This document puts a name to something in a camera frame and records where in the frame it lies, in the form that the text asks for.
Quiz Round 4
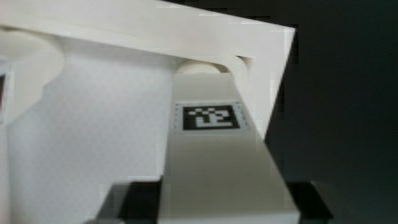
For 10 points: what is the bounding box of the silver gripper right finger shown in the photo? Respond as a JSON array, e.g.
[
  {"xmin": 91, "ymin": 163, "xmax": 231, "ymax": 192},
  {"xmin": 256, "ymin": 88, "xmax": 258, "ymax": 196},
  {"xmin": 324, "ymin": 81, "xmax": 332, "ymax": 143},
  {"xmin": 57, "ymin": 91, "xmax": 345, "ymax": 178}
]
[{"xmin": 288, "ymin": 182, "xmax": 334, "ymax": 224}]

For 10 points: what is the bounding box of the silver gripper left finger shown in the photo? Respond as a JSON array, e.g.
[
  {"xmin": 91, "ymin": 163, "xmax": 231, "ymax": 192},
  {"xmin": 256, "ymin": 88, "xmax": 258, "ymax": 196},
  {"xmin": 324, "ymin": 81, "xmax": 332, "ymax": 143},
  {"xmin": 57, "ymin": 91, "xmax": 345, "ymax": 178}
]
[{"xmin": 87, "ymin": 180, "xmax": 162, "ymax": 224}]

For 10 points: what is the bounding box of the white desk leg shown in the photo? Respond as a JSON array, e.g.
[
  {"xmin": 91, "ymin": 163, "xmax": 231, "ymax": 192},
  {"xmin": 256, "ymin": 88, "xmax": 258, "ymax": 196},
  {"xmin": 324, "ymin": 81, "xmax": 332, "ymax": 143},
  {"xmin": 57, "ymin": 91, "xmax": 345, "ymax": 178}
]
[
  {"xmin": 158, "ymin": 61, "xmax": 300, "ymax": 224},
  {"xmin": 0, "ymin": 29, "xmax": 64, "ymax": 126}
]

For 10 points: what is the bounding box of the white desk top tray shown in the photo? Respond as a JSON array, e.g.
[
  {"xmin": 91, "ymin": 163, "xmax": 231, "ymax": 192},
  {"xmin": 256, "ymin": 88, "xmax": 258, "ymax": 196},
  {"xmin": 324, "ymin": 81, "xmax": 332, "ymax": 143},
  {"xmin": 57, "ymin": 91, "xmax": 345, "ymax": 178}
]
[{"xmin": 0, "ymin": 0, "xmax": 295, "ymax": 224}]

